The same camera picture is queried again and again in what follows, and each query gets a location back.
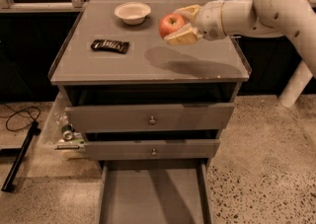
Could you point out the red apple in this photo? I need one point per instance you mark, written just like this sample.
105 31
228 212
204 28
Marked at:
170 24

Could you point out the white cylindrical post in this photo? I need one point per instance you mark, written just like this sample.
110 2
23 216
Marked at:
296 84

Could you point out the grey middle drawer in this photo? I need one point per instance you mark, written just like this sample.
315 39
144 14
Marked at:
152 149

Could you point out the black metal stand bar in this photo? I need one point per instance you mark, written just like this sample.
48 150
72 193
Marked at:
8 183

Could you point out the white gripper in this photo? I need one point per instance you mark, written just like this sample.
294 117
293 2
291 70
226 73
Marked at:
210 19

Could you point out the grey drawer cabinet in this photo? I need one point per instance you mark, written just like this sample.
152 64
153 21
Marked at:
150 73

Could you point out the grey drawer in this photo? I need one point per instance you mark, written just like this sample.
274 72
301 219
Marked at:
154 192
152 149
138 118

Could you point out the clear plastic trash bin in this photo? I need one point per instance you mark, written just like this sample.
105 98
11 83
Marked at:
50 139

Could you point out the grey top drawer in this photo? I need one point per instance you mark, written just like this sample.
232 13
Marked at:
138 118

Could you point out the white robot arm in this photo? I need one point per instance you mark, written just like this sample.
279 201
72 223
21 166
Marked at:
294 19

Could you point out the green soda can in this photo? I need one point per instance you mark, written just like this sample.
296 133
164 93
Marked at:
67 132

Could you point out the grey bottom drawer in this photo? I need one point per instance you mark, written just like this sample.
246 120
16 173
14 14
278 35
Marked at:
154 192

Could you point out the white paper bowl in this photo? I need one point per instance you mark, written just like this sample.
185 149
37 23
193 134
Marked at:
132 13

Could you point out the black candy bar wrapper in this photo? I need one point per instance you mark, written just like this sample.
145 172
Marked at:
110 45

